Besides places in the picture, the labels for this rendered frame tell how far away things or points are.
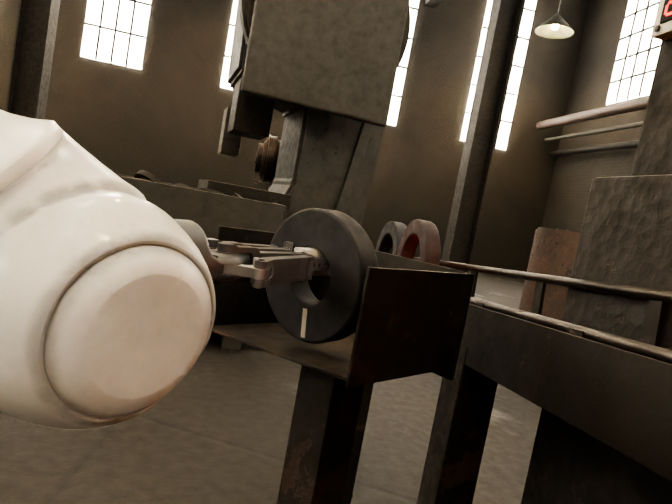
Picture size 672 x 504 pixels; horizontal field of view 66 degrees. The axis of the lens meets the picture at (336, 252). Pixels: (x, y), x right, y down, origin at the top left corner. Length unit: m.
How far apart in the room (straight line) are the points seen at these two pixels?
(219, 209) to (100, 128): 8.08
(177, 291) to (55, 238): 0.05
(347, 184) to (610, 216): 2.46
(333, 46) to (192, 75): 7.63
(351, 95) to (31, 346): 2.72
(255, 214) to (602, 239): 1.97
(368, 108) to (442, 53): 8.42
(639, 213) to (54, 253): 0.61
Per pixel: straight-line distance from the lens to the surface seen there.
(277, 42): 2.81
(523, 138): 11.79
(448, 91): 11.16
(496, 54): 7.68
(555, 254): 3.18
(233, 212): 2.51
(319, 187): 3.06
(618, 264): 0.70
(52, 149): 0.25
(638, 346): 0.52
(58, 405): 0.22
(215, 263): 0.47
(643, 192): 0.70
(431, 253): 1.04
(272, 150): 4.86
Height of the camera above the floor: 0.77
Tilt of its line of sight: 5 degrees down
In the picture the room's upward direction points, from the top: 10 degrees clockwise
